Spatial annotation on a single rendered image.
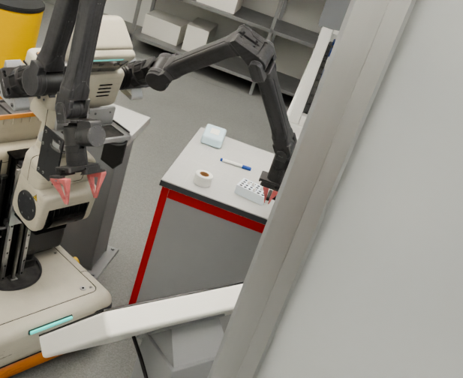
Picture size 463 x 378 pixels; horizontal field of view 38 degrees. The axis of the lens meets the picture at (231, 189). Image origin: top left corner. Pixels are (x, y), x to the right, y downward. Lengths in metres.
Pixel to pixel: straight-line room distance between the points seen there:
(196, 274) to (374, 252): 2.22
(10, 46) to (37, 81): 2.75
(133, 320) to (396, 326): 0.71
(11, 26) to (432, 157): 4.16
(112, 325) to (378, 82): 0.82
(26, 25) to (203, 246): 2.38
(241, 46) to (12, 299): 1.29
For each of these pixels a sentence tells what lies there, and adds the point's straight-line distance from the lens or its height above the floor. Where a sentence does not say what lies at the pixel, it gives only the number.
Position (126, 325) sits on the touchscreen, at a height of 1.18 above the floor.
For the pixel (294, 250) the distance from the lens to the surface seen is 0.54.
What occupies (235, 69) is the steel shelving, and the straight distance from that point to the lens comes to 6.19.
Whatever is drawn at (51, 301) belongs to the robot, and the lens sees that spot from 2.63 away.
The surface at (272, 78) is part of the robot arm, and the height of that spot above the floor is 1.38.
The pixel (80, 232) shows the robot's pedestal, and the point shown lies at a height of 0.20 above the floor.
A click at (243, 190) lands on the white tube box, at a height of 0.79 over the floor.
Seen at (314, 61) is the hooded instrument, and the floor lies 1.21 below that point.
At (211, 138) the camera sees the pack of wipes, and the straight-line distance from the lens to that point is 2.95.
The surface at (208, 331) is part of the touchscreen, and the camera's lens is 1.44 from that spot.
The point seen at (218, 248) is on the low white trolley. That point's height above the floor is 0.55.
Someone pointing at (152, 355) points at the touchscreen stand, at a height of 1.00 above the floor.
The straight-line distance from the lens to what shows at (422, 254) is 0.55.
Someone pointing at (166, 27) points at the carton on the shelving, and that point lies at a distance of 6.33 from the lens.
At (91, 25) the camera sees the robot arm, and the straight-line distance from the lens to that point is 1.74.
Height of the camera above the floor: 1.96
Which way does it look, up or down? 27 degrees down
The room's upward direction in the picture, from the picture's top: 19 degrees clockwise
